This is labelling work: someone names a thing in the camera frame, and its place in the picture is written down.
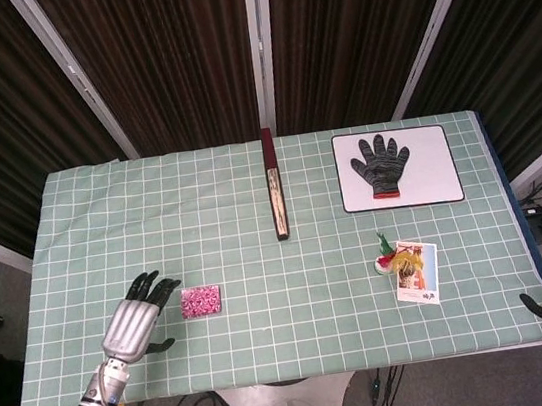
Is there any black cable with green light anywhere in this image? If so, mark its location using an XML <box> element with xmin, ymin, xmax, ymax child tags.
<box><xmin>359</xmin><ymin>364</ymin><xmax>413</xmax><ymax>406</ymax></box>

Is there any green checkered tablecloth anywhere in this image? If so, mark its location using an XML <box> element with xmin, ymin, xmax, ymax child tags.
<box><xmin>0</xmin><ymin>99</ymin><xmax>542</xmax><ymax>406</ymax></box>

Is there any white metal frame post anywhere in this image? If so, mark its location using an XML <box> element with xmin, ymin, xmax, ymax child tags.
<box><xmin>375</xmin><ymin>0</ymin><xmax>510</xmax><ymax>122</ymax></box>
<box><xmin>242</xmin><ymin>0</ymin><xmax>290</xmax><ymax>131</ymax></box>
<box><xmin>8</xmin><ymin>0</ymin><xmax>140</xmax><ymax>174</ymax></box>

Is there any colourful feather shuttlecock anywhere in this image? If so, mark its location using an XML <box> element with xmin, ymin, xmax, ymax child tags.
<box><xmin>368</xmin><ymin>226</ymin><xmax>427</xmax><ymax>283</ymax></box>

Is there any picture postcard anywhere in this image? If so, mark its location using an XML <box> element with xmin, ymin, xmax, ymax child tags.
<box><xmin>388</xmin><ymin>234</ymin><xmax>445</xmax><ymax>308</ymax></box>

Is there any dark brown pleated curtain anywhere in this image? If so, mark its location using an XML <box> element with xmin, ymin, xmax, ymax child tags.
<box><xmin>0</xmin><ymin>0</ymin><xmax>142</xmax><ymax>262</ymax></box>
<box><xmin>258</xmin><ymin>0</ymin><xmax>486</xmax><ymax>138</ymax></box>
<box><xmin>386</xmin><ymin>0</ymin><xmax>542</xmax><ymax>197</ymax></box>
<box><xmin>33</xmin><ymin>0</ymin><xmax>268</xmax><ymax>170</ymax></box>

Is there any white black-edged mat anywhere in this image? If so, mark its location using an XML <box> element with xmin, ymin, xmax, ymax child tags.
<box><xmin>329</xmin><ymin>118</ymin><xmax>467</xmax><ymax>218</ymax></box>

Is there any grey knit glove red cuff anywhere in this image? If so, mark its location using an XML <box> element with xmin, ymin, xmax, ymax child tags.
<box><xmin>346</xmin><ymin>129</ymin><xmax>417</xmax><ymax>204</ymax></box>

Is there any dark blue table underlay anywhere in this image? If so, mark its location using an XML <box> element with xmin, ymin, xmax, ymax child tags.
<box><xmin>473</xmin><ymin>100</ymin><xmax>542</xmax><ymax>344</ymax></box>

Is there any dark folded fan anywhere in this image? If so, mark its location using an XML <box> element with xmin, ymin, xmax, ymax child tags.
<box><xmin>258</xmin><ymin>126</ymin><xmax>292</xmax><ymax>243</ymax></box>

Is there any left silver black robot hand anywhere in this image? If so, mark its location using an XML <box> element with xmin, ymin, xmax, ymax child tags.
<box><xmin>92</xmin><ymin>266</ymin><xmax>192</xmax><ymax>368</ymax></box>

